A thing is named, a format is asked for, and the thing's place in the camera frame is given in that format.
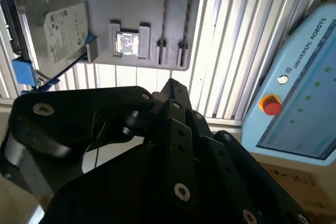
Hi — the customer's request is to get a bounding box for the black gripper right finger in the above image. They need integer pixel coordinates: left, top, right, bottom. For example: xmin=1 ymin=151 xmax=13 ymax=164
xmin=181 ymin=84 xmax=313 ymax=224

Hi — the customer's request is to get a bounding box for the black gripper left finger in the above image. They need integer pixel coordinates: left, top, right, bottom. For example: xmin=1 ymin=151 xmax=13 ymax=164
xmin=0 ymin=78 xmax=198 ymax=210

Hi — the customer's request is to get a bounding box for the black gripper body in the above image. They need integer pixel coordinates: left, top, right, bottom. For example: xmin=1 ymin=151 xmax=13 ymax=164
xmin=43 ymin=141 xmax=234 ymax=224

